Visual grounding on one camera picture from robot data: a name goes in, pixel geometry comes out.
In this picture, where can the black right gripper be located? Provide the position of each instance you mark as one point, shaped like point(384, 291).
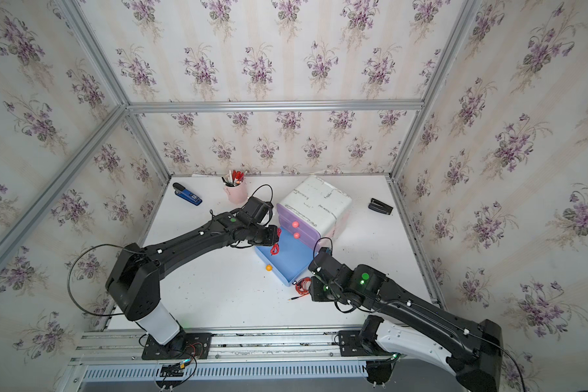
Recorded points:
point(314, 290)

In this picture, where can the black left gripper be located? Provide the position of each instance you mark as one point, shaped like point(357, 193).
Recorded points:
point(272, 237)

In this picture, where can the red wired earphones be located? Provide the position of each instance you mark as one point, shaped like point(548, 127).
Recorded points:
point(275, 248)
point(302, 288)

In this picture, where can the purple drawer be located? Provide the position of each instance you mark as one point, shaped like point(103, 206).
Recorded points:
point(286, 214)
point(301, 231)

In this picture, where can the blue bottom drawer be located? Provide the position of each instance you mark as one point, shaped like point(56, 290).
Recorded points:
point(292, 259)

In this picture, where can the purple top drawer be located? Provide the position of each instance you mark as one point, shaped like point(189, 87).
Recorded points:
point(286, 214)

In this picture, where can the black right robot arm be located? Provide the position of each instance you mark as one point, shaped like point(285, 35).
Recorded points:
point(400, 324)

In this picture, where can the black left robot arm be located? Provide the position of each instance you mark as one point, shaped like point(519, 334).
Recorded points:
point(134, 282)

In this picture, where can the white drawer cabinet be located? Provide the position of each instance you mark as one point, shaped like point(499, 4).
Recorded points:
point(320, 204)

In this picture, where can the pink pen cup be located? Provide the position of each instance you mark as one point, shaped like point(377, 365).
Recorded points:
point(237, 194)

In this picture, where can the red scissors in cup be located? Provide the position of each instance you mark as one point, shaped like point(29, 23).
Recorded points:
point(236, 178)

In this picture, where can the blue stapler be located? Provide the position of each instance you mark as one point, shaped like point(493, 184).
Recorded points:
point(188, 196)

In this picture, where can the black stapler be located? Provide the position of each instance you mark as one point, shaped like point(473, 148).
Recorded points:
point(380, 207)

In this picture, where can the aluminium front rail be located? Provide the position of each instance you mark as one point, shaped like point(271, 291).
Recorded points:
point(228, 345)

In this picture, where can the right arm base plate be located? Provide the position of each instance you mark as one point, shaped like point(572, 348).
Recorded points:
point(360, 343)

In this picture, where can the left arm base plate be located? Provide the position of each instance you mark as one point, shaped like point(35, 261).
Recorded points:
point(185, 346)

